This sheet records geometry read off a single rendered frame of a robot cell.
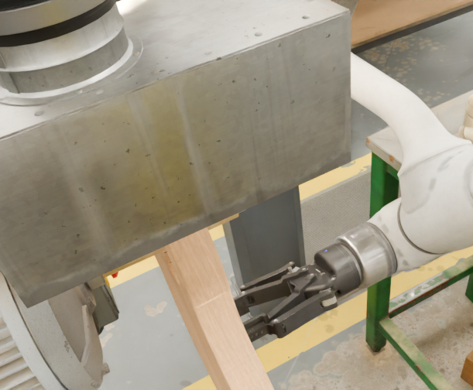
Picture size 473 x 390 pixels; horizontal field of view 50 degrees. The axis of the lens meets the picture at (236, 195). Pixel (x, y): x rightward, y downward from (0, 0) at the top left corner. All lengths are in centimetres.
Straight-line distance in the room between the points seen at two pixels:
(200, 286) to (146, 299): 170
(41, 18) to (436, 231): 52
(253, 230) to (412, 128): 101
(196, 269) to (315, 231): 183
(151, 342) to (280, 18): 180
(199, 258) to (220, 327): 10
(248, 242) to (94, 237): 130
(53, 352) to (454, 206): 46
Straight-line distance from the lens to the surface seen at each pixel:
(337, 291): 78
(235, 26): 40
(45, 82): 36
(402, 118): 72
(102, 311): 97
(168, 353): 205
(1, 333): 53
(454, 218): 65
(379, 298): 167
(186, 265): 52
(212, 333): 58
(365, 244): 77
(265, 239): 170
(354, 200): 247
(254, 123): 39
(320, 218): 238
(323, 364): 193
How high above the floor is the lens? 168
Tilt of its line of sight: 41 degrees down
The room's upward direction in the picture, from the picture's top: 11 degrees counter-clockwise
